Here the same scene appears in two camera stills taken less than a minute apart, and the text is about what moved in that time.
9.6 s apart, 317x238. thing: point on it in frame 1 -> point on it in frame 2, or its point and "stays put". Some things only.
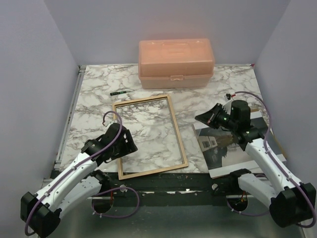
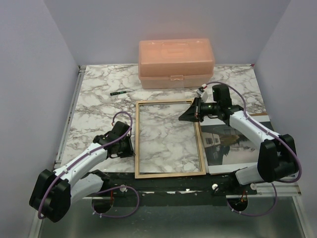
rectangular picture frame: [178, 130] -> [138, 175]
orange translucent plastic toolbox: [175, 63] stays put
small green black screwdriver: [112, 93] stays put
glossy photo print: [223, 153] stays put
